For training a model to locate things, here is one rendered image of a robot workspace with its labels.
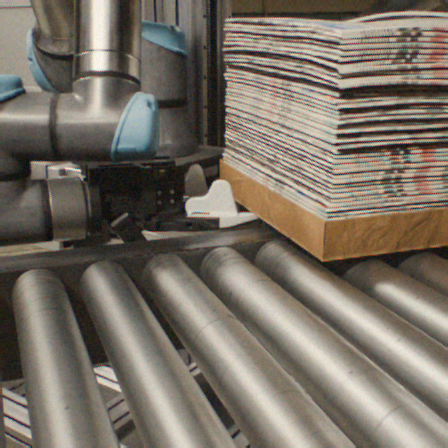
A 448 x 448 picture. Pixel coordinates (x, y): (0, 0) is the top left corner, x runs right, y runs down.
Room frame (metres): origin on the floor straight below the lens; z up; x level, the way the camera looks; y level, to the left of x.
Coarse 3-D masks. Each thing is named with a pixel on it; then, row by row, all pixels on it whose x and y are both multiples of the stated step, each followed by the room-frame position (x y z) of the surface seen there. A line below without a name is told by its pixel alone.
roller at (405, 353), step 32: (256, 256) 0.67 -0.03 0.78; (288, 256) 0.63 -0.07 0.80; (288, 288) 0.59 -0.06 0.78; (320, 288) 0.55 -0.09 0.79; (352, 288) 0.54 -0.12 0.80; (352, 320) 0.49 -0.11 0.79; (384, 320) 0.47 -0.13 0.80; (384, 352) 0.44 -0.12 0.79; (416, 352) 0.42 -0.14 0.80; (416, 384) 0.41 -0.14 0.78
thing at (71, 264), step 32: (32, 256) 0.63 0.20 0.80; (64, 256) 0.63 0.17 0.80; (96, 256) 0.63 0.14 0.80; (128, 256) 0.63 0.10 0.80; (192, 256) 0.65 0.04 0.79; (0, 288) 0.58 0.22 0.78; (0, 320) 0.58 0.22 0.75; (160, 320) 0.64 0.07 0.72; (0, 352) 0.58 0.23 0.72; (96, 352) 0.61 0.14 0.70
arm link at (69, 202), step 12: (48, 180) 0.72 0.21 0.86; (60, 180) 0.72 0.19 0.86; (72, 180) 0.73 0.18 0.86; (48, 192) 0.76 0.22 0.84; (60, 192) 0.71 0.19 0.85; (72, 192) 0.71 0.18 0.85; (84, 192) 0.71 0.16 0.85; (60, 204) 0.70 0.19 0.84; (72, 204) 0.70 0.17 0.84; (84, 204) 0.71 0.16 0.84; (60, 216) 0.69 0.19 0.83; (72, 216) 0.70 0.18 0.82; (84, 216) 0.70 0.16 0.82; (60, 228) 0.70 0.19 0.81; (72, 228) 0.70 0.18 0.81; (84, 228) 0.71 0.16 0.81; (60, 240) 0.71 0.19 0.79
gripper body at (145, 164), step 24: (96, 168) 0.73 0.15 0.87; (120, 168) 0.74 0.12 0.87; (144, 168) 0.73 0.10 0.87; (168, 168) 0.74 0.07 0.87; (96, 192) 0.72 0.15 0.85; (120, 192) 0.74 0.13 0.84; (144, 192) 0.73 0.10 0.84; (168, 192) 0.75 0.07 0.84; (96, 216) 0.71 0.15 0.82; (144, 216) 0.73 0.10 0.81; (168, 216) 0.74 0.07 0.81
